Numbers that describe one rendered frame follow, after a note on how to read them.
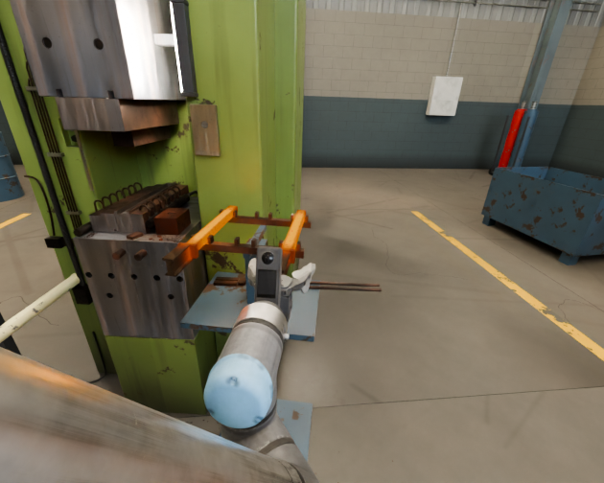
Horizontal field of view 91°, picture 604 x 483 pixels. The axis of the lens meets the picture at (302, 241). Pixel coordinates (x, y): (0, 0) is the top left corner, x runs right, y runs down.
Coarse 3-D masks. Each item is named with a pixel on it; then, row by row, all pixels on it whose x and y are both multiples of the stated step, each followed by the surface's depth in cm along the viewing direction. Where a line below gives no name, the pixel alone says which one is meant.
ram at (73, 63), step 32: (32, 0) 81; (64, 0) 81; (96, 0) 81; (128, 0) 86; (160, 0) 103; (32, 32) 84; (64, 32) 84; (96, 32) 84; (128, 32) 87; (160, 32) 104; (32, 64) 88; (64, 64) 88; (96, 64) 87; (128, 64) 87; (160, 64) 105; (64, 96) 91; (96, 96) 91; (128, 96) 90; (160, 96) 106
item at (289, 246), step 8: (296, 216) 96; (304, 216) 97; (296, 224) 89; (288, 232) 83; (296, 232) 84; (288, 240) 79; (296, 240) 81; (288, 248) 73; (288, 256) 70; (288, 264) 71
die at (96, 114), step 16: (64, 112) 93; (80, 112) 93; (96, 112) 93; (112, 112) 93; (128, 112) 96; (144, 112) 105; (160, 112) 116; (176, 112) 130; (64, 128) 95; (80, 128) 95; (96, 128) 95; (112, 128) 95; (128, 128) 97; (144, 128) 106
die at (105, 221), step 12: (144, 192) 132; (180, 192) 137; (120, 204) 116; (144, 204) 116; (156, 204) 117; (168, 204) 126; (96, 216) 108; (108, 216) 107; (120, 216) 107; (132, 216) 107; (144, 216) 108; (96, 228) 110; (108, 228) 110; (120, 228) 109; (132, 228) 109; (144, 228) 109
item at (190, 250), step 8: (232, 208) 101; (224, 216) 94; (232, 216) 99; (208, 224) 87; (216, 224) 87; (224, 224) 93; (200, 232) 82; (208, 232) 82; (216, 232) 87; (192, 240) 77; (200, 240) 77; (176, 248) 70; (184, 248) 70; (192, 248) 73; (168, 256) 67; (176, 256) 67; (184, 256) 71; (192, 256) 74; (168, 264) 66; (176, 264) 68; (184, 264) 71; (168, 272) 67; (176, 272) 68
